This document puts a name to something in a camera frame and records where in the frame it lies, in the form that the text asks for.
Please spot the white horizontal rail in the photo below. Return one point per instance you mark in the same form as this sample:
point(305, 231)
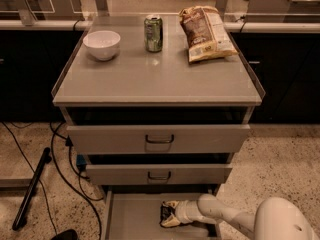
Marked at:
point(248, 27)

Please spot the black floor bar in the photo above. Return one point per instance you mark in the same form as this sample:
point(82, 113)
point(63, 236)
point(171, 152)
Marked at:
point(20, 219)

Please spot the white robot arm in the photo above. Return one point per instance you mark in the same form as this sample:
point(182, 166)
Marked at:
point(275, 218)

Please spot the brown chip bag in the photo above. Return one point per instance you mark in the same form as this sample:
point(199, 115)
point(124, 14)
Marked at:
point(206, 35)

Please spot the blue plug connector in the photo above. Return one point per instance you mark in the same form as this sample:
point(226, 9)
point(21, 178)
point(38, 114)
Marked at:
point(80, 163)

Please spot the white ceramic bowl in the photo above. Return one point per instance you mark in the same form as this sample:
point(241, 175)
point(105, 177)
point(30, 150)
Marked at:
point(102, 45)

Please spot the middle grey drawer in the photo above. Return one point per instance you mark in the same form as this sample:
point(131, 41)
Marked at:
point(158, 174)

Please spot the black object on floor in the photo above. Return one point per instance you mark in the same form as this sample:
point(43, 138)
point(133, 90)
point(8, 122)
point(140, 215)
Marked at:
point(69, 234)

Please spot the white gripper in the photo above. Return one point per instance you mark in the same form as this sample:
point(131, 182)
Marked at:
point(182, 212)

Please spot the top grey drawer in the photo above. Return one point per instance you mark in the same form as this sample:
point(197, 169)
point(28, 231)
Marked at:
point(159, 139)

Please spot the grey drawer cabinet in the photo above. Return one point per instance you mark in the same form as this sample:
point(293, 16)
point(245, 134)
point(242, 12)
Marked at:
point(142, 88)

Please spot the dark rxbar chocolate wrapper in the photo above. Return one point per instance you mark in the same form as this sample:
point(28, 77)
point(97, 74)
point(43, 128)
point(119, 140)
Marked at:
point(166, 212)

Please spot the green soda can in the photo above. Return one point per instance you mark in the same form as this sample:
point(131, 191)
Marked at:
point(153, 33)

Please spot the bottom grey drawer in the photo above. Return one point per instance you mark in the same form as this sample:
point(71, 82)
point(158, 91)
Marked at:
point(136, 216)

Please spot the grey drawer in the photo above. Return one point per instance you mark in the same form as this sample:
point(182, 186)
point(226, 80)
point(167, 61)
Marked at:
point(136, 216)
point(158, 174)
point(159, 139)

